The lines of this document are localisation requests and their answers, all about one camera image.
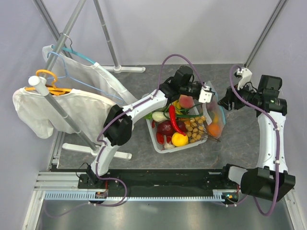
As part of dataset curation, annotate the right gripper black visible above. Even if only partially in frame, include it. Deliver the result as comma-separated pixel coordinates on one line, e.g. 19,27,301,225
217,80,261,111

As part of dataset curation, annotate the light blue cable duct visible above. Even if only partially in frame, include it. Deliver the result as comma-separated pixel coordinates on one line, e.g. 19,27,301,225
44,190,236,202

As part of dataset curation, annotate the clear zip top bag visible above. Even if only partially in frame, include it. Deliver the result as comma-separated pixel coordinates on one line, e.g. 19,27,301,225
202,81,225,139

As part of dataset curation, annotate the white shirt on orange hanger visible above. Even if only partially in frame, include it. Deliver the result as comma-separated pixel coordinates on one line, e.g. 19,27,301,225
12,88,116,143

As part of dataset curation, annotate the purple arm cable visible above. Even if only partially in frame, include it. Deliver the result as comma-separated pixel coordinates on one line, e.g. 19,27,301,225
223,64,283,217
43,54,208,218

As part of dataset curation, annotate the white plastic basket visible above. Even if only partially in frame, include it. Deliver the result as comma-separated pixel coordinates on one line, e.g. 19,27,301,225
141,94,208,154

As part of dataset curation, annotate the blue clothes hanger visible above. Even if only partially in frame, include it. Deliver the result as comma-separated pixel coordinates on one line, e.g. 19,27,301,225
47,44,125,106

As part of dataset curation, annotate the yellow banana bunch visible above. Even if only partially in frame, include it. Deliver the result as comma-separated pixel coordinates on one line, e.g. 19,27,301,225
172,100,183,115

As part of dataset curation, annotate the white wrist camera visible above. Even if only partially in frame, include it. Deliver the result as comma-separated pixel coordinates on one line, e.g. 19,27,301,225
235,68,252,90
198,85,215,104

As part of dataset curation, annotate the white shirt on blue hanger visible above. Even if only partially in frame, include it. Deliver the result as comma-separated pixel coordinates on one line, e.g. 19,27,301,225
42,44,136,106

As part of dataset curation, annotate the yellow orange mango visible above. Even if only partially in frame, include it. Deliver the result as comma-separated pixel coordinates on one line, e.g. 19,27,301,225
213,113,220,124

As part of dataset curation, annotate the orange clothes hanger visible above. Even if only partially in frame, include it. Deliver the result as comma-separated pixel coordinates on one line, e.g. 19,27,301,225
24,69,71,96

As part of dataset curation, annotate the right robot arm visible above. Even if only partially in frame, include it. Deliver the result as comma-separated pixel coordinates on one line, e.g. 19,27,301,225
218,72,295,201

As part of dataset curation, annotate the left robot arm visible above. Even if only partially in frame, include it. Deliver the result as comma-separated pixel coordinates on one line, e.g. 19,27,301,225
88,66,202,188

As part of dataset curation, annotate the green scallion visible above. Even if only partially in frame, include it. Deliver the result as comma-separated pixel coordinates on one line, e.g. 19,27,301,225
163,104,203,118

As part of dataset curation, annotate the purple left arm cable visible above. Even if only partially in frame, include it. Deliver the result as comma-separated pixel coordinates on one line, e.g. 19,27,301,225
43,54,208,218

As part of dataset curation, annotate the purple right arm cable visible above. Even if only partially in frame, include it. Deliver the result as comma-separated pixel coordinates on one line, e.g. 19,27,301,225
223,64,283,217

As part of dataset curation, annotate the white radish with leaves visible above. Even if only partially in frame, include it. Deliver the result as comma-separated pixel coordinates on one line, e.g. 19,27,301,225
143,111,169,122

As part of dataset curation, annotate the yellow lemon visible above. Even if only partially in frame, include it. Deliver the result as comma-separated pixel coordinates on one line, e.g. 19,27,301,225
171,132,189,147

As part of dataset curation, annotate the orange fruit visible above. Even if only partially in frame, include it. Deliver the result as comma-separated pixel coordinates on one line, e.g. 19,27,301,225
207,123,221,137

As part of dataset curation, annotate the pink peach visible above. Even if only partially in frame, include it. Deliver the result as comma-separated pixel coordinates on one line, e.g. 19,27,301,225
178,95,194,109

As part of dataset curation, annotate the purple onion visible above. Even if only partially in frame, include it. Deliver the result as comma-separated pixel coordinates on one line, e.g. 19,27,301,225
206,101,219,111

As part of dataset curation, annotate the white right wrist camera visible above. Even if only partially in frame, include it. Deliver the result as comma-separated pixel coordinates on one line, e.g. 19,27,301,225
235,68,252,90

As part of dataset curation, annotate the longan bunch with twigs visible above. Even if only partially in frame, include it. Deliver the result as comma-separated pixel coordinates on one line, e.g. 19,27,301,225
184,116,220,144

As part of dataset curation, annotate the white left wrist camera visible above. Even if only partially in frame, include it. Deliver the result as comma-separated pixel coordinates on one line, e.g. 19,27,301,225
198,85,215,104

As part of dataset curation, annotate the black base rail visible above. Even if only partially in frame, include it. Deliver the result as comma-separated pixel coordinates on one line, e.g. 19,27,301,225
51,166,239,196

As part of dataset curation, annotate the red chili pepper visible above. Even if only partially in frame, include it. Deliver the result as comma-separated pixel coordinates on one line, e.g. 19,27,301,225
168,104,186,136

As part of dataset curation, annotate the dark purple passion fruit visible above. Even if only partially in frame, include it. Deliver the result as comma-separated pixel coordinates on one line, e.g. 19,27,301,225
177,121,187,132

